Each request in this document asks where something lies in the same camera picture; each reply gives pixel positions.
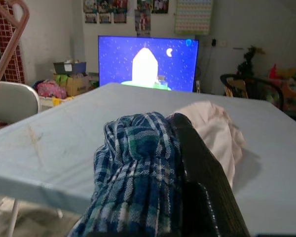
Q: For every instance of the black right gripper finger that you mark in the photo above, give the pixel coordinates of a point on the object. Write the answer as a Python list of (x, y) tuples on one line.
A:
[(212, 197)]

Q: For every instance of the blue plaid cloth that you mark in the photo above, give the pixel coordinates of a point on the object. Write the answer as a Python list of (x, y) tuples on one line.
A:
[(138, 160)]

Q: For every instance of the pink plastic hanger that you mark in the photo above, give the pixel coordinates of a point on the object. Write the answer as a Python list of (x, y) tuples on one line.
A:
[(8, 48)]

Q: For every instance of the beige crumpled cloth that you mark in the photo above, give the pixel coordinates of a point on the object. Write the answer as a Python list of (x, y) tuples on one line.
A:
[(217, 128)]

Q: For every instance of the black round-back chair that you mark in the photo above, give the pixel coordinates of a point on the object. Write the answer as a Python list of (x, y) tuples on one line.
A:
[(259, 89)]

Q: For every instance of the colourful toy pile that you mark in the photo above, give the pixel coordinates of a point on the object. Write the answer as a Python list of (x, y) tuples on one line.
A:
[(291, 84)]

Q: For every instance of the dark artificial plant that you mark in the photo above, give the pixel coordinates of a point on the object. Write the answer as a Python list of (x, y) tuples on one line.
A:
[(249, 64)]

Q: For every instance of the light blue folding table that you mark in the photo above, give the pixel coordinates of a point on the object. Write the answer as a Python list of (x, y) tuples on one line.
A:
[(64, 138)]

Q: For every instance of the flat screen television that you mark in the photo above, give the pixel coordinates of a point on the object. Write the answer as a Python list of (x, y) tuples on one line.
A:
[(118, 64)]

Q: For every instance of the cardboard box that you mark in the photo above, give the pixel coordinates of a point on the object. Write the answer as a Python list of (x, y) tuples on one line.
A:
[(76, 86)]

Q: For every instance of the pink bag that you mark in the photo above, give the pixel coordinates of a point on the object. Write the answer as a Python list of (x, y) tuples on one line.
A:
[(51, 89)]

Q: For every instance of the dark grey storage bin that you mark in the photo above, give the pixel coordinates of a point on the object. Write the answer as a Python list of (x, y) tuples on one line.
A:
[(69, 67)]

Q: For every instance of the white side table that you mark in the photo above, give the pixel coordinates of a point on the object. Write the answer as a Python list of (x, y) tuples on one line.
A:
[(43, 101)]

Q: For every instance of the grey white folding chair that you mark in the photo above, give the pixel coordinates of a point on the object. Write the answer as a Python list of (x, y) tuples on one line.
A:
[(12, 101)]

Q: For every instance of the white wall socket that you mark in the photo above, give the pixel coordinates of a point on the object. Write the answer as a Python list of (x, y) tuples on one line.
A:
[(223, 43)]

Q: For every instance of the pastel patterned wall hanging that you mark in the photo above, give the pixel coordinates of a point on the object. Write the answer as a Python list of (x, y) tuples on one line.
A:
[(193, 17)]

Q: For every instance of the wall photo print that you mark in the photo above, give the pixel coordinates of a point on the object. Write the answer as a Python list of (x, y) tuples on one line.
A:
[(90, 11), (120, 11), (143, 19), (104, 11), (160, 6)]

